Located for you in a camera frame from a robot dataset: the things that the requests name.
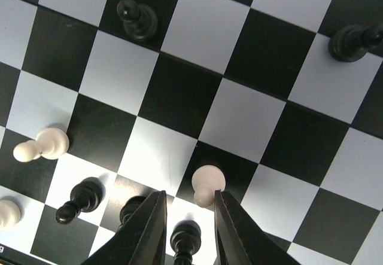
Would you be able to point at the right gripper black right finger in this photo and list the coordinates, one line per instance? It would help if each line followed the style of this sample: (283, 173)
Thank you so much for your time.
(239, 240)

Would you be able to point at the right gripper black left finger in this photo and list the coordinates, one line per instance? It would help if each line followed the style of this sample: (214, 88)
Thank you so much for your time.
(142, 238)

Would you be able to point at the white pawn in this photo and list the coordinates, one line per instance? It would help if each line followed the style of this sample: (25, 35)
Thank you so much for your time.
(51, 143)
(205, 181)

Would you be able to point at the black chess piece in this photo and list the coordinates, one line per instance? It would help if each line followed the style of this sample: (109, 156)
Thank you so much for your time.
(129, 208)
(185, 241)

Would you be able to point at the black pawn on board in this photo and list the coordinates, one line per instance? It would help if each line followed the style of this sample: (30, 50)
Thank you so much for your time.
(86, 196)
(140, 22)
(351, 43)

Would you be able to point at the white chess piece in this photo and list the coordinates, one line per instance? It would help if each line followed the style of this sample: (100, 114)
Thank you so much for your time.
(10, 214)

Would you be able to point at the black and white chessboard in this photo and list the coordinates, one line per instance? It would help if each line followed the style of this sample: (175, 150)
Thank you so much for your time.
(244, 85)

